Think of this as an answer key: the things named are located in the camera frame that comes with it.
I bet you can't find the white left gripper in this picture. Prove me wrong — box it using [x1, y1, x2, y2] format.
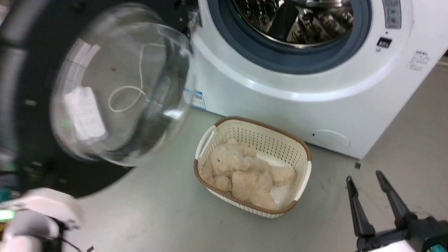
[0, 187, 83, 231]

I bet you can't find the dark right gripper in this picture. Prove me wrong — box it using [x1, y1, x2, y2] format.
[346, 170, 448, 252]

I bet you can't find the black washing machine door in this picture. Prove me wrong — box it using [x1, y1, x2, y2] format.
[0, 0, 202, 198]

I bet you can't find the white front-load washing machine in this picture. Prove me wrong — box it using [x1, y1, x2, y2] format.
[183, 0, 448, 160]

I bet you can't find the grey rubber door gasket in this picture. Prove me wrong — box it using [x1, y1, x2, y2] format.
[207, 0, 372, 75]

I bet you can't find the steel washing machine drum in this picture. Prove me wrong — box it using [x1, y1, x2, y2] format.
[232, 0, 354, 48]

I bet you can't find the round white filter cover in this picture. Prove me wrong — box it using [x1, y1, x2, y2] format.
[310, 129, 351, 148]

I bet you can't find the beige teddy bear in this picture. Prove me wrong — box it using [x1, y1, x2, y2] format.
[201, 139, 296, 210]

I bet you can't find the cream plastic laundry basket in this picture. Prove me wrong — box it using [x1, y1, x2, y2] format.
[194, 116, 312, 219]

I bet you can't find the blue white energy sticker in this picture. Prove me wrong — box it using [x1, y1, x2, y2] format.
[183, 87, 207, 111]

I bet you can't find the grey washer control panel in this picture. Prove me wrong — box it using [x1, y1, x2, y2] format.
[382, 0, 402, 29]

